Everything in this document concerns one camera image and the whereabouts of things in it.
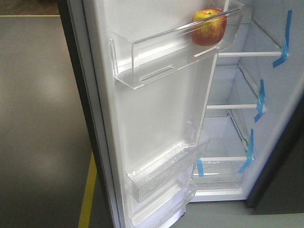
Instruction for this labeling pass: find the upper glass fridge shelf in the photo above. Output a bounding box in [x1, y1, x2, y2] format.
[218, 21, 281, 57]

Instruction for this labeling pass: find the middle glass fridge shelf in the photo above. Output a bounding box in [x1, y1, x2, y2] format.
[207, 67, 267, 113]

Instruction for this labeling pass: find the fridge door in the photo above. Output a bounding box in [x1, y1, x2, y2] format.
[57, 0, 245, 228]

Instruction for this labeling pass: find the middle clear door bin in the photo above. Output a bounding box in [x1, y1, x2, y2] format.
[125, 121, 209, 203]

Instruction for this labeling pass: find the clear door bin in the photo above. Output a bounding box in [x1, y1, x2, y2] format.
[125, 121, 209, 203]
[128, 173, 197, 228]
[109, 0, 245, 90]

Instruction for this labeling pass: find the lower clear door bin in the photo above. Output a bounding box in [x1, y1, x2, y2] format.
[128, 173, 197, 228]

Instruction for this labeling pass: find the blue tape strip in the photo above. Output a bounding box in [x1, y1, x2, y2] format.
[254, 79, 265, 123]
[238, 129, 254, 173]
[273, 10, 293, 68]

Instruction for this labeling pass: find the upper clear door bin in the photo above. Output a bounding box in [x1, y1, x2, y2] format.
[109, 0, 245, 90]

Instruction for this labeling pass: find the upper blue tape strip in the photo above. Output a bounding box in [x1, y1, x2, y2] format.
[273, 10, 293, 68]

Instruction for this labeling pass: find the middle blue tape strip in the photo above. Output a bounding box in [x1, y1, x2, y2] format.
[254, 79, 265, 123]

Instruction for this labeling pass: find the dark grey fridge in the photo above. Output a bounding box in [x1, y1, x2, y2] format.
[57, 0, 304, 228]

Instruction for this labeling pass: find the red yellow apple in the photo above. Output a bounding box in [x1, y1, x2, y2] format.
[191, 8, 227, 46]

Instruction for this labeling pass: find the clear crisper drawer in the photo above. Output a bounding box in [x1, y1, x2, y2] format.
[193, 159, 247, 190]

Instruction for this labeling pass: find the lower blue tape strip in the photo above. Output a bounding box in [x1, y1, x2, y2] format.
[238, 129, 254, 173]

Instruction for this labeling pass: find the lower glass fridge shelf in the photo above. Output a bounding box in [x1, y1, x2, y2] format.
[199, 114, 250, 161]

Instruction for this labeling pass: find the glass fridge shelf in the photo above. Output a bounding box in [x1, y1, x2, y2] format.
[199, 114, 250, 161]
[218, 21, 281, 57]
[207, 67, 267, 113]

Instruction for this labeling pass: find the left drawer blue tape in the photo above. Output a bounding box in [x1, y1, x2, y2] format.
[196, 159, 204, 177]

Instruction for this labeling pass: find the yellow floor tape line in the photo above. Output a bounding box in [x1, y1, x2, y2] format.
[0, 16, 96, 228]

